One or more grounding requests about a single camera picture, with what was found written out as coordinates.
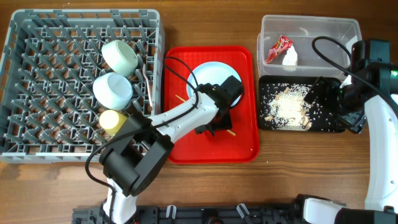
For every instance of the black waste tray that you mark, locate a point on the black waste tray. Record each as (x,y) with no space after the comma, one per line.
(282,79)

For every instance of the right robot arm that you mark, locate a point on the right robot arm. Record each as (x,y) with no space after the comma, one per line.
(373,90)

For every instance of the red snack wrapper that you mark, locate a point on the red snack wrapper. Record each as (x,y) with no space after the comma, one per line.
(282,44)

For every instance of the rice food waste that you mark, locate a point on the rice food waste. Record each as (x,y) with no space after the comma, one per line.
(283,107)

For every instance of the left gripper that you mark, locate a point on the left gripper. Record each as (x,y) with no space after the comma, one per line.
(226,124)

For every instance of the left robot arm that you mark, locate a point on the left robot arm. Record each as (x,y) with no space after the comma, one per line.
(138,151)

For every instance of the light blue bowl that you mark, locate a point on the light blue bowl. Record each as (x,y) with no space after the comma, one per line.
(113,91)

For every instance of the mint green bowl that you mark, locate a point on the mint green bowl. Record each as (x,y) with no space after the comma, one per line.
(120,57)

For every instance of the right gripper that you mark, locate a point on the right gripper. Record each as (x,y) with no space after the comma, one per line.
(355,122)

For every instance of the white plastic fork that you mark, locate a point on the white plastic fork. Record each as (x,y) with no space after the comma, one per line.
(148,86)

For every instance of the wooden chopstick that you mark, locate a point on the wooden chopstick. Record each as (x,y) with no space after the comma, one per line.
(228,130)

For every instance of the grey dishwasher rack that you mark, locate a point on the grey dishwasher rack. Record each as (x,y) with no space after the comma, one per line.
(50,60)

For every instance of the yellow plastic cup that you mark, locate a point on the yellow plastic cup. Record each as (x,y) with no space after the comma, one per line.
(111,121)

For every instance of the light blue round plate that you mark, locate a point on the light blue round plate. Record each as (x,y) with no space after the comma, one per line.
(213,73)

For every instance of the red plastic tray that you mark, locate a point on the red plastic tray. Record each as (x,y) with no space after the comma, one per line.
(222,147)

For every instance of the crumpled white tissue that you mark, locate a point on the crumpled white tissue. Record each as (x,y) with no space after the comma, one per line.
(290,60)

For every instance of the clear plastic bin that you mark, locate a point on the clear plastic bin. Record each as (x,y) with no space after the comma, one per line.
(302,30)

